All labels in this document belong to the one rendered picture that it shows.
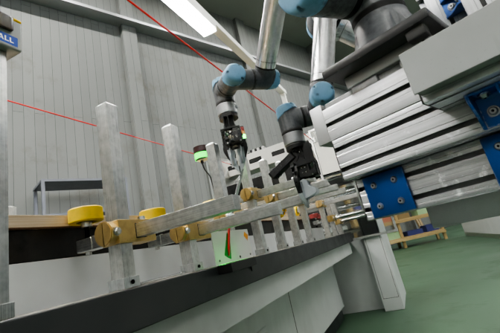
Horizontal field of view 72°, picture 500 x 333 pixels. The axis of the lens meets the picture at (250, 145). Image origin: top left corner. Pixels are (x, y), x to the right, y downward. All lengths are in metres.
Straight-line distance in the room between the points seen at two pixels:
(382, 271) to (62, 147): 4.83
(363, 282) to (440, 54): 3.13
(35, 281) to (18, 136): 5.18
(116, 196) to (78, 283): 0.28
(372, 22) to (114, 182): 0.64
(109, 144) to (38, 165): 5.11
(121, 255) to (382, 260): 2.84
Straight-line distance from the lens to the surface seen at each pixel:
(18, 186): 5.81
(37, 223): 0.94
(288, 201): 1.17
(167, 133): 1.08
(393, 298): 3.45
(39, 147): 6.05
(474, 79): 0.58
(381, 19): 0.78
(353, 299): 3.62
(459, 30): 0.57
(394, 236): 9.90
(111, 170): 0.83
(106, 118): 0.88
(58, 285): 0.97
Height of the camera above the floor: 0.71
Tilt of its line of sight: 17 degrees up
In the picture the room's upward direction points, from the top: 13 degrees counter-clockwise
